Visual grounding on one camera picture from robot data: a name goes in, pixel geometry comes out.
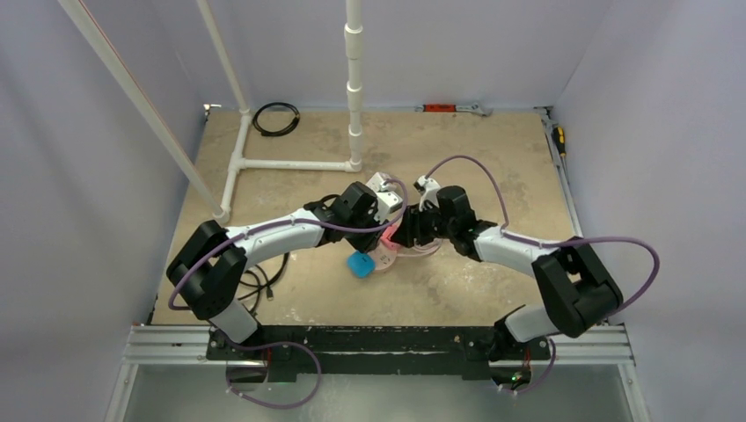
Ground pink round socket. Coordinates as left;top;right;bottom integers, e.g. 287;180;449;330
369;245;399;273

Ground pink triangular power strip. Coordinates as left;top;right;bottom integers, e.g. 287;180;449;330
379;225;401;251

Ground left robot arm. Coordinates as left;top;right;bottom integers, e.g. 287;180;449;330
165;182;406;360

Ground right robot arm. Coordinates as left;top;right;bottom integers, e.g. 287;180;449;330
391;186;624;358

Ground blue square adapter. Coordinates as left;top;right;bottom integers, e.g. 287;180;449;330
346;251;377;279

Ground yellow black screwdriver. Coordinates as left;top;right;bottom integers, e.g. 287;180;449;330
552;126;567;159

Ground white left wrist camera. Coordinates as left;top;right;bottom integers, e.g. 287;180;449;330
365;171;404;223

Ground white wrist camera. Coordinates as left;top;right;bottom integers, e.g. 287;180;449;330
365;171;404;223
413;175;442;211

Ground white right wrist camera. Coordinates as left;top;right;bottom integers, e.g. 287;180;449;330
413;175;442;211

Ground red handled adjustable wrench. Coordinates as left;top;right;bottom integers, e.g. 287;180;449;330
414;103;493;117

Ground black coiled cable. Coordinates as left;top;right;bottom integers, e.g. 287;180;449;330
252;102;302;139

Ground black usb cable bundle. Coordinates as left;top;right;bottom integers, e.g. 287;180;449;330
238;250;291;313

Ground aluminium table edge rail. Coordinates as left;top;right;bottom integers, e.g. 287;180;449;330
532;106;584;237

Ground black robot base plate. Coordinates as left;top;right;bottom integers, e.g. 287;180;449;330
206;325;551;382

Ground white PVC pipe frame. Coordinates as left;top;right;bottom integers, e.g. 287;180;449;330
59;0;363;223

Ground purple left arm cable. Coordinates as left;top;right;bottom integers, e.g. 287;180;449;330
167;177;409;410

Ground aluminium front frame rail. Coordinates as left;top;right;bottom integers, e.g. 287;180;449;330
122;325;209;365

